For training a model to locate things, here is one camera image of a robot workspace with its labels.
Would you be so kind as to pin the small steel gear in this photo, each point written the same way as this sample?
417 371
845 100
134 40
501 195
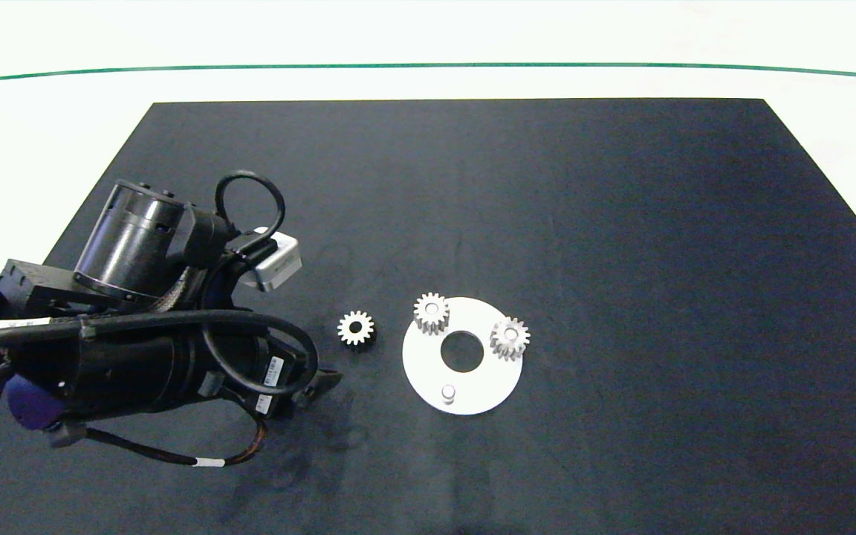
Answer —
520 337
366 329
441 308

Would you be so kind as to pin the dark mat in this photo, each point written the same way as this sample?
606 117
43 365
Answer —
621 260

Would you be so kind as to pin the round white plate with pins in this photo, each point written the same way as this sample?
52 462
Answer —
493 383

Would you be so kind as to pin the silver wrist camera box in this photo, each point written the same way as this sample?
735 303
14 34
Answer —
278 261

